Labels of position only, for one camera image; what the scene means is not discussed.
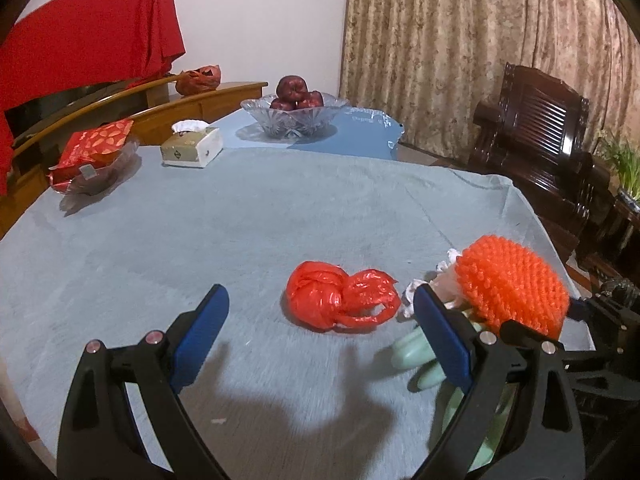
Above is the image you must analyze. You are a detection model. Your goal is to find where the black television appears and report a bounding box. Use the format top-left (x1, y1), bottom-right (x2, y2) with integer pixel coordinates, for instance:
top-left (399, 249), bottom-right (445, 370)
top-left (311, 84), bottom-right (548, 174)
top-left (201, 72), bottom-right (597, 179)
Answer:
top-left (5, 77), bottom-right (146, 143)

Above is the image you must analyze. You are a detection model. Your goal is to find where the dark wooden side table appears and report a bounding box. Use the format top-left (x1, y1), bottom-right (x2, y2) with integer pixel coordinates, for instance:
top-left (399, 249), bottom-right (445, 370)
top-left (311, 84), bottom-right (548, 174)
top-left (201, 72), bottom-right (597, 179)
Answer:
top-left (575, 195), bottom-right (640, 281)

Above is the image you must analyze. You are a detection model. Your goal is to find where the grey tablecloth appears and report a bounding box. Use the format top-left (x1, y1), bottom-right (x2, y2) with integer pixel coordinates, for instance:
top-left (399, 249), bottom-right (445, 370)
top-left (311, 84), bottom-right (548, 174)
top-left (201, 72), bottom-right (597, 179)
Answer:
top-left (0, 145), bottom-right (583, 480)

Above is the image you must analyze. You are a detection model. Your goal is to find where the tissue box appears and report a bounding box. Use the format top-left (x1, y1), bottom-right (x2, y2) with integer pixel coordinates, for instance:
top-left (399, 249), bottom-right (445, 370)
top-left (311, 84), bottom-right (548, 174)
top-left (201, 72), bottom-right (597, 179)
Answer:
top-left (160, 119), bottom-right (224, 168)

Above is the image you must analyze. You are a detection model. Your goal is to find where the red cloth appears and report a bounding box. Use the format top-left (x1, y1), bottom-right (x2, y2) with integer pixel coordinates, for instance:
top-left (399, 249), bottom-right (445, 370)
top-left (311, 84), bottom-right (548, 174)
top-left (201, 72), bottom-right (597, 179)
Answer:
top-left (0, 0), bottom-right (187, 196)

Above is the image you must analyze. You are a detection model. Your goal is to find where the glass fruit bowl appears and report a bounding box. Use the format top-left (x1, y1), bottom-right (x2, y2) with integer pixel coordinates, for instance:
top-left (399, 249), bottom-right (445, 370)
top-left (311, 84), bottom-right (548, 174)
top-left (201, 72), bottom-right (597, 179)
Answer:
top-left (240, 92), bottom-right (351, 139)

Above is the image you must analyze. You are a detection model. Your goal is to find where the dark wooden armchair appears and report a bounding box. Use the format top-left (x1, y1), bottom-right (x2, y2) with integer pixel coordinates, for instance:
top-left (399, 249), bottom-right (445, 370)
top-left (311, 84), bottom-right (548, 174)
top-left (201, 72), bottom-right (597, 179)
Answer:
top-left (467, 62), bottom-right (613, 261)

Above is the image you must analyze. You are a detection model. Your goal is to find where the crumpled beige paper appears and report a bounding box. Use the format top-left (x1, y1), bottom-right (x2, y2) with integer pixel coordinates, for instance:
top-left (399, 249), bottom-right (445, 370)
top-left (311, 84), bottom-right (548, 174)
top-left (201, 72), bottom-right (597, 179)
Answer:
top-left (432, 249), bottom-right (471, 311)

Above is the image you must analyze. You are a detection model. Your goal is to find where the orange foam net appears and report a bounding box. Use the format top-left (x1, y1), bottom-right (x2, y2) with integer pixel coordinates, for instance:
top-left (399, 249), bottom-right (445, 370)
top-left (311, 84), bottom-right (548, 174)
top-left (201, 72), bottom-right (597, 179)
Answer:
top-left (456, 235), bottom-right (571, 338)

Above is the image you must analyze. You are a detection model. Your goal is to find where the green rubber glove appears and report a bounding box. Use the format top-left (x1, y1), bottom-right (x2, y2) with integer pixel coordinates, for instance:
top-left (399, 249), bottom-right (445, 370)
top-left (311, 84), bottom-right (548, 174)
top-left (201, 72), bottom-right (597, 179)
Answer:
top-left (392, 305), bottom-right (516, 480)

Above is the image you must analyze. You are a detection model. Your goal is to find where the red patterned snack packet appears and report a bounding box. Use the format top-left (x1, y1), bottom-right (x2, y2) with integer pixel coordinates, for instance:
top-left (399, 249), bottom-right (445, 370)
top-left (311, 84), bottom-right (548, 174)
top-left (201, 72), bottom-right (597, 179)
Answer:
top-left (48, 119), bottom-right (135, 186)

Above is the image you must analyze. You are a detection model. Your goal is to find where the green potted plant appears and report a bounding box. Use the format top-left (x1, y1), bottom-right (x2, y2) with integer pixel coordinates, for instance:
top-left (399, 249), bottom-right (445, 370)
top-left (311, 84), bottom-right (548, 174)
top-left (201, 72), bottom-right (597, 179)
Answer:
top-left (595, 130), bottom-right (640, 201)

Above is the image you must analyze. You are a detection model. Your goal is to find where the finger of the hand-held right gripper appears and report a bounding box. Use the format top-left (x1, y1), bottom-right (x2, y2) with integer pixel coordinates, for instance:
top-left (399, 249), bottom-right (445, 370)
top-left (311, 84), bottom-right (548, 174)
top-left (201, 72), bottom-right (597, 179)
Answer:
top-left (566, 297), bottom-right (601, 322)
top-left (564, 352), bottom-right (640, 401)

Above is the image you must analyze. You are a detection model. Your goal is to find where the glass dish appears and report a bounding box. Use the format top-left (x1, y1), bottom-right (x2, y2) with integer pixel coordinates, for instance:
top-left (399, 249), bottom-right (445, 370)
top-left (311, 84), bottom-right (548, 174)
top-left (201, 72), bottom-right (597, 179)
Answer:
top-left (50, 140), bottom-right (141, 196)

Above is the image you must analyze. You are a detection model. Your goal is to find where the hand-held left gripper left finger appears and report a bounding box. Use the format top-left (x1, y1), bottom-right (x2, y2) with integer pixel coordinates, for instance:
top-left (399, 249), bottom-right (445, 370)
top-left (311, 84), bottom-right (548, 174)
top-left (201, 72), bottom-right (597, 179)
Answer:
top-left (56, 284), bottom-right (231, 480)

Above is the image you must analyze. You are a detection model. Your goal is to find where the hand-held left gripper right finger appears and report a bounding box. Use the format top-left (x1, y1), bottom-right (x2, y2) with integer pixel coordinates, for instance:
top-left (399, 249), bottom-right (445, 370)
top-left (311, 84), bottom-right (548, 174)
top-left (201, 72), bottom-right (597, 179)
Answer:
top-left (412, 285), bottom-right (586, 480)

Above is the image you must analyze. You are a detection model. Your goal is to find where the wooden television cabinet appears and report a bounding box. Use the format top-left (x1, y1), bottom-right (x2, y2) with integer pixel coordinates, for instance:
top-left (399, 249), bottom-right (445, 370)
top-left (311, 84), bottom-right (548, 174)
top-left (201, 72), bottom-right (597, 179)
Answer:
top-left (0, 74), bottom-right (269, 241)

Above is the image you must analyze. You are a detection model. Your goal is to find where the beige patterned curtain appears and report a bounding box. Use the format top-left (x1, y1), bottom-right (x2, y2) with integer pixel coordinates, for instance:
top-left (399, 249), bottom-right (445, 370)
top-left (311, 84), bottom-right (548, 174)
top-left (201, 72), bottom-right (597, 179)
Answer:
top-left (339, 0), bottom-right (640, 171)

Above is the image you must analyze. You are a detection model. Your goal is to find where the red plastic bag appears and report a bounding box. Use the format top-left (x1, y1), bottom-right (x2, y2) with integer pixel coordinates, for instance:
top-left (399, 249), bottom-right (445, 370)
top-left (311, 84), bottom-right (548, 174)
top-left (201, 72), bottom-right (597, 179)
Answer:
top-left (286, 261), bottom-right (402, 332)

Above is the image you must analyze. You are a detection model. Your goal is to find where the red woven basket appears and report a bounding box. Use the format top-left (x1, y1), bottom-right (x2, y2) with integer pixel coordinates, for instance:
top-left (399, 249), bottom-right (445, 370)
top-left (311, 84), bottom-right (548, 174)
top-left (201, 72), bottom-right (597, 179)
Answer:
top-left (175, 65), bottom-right (222, 97)

